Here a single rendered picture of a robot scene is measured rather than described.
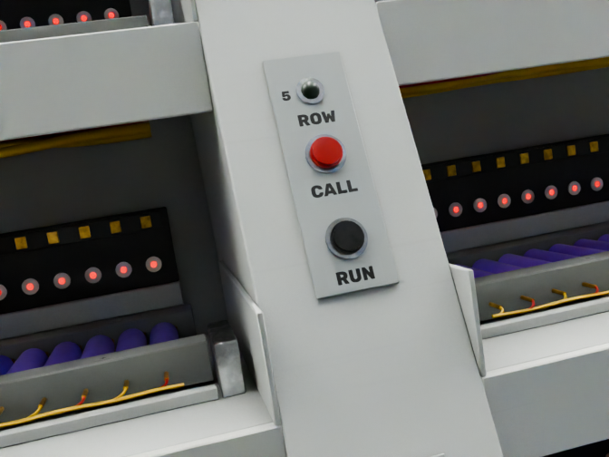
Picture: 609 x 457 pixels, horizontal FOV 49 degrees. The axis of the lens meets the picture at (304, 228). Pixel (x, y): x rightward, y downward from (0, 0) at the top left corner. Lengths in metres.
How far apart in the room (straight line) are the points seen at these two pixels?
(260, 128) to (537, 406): 0.19
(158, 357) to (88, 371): 0.04
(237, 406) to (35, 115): 0.17
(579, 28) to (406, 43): 0.11
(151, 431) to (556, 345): 0.20
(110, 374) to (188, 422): 0.06
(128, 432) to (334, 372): 0.10
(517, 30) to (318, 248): 0.18
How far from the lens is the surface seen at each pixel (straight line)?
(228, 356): 0.34
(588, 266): 0.43
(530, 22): 0.41
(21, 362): 0.42
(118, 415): 0.34
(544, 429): 0.34
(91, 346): 0.42
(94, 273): 0.47
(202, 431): 0.31
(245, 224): 0.31
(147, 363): 0.36
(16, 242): 0.48
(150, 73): 0.35
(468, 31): 0.39
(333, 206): 0.31
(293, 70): 0.34
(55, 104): 0.35
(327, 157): 0.32
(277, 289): 0.30
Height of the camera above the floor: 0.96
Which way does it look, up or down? 14 degrees up
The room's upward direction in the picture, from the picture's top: 13 degrees counter-clockwise
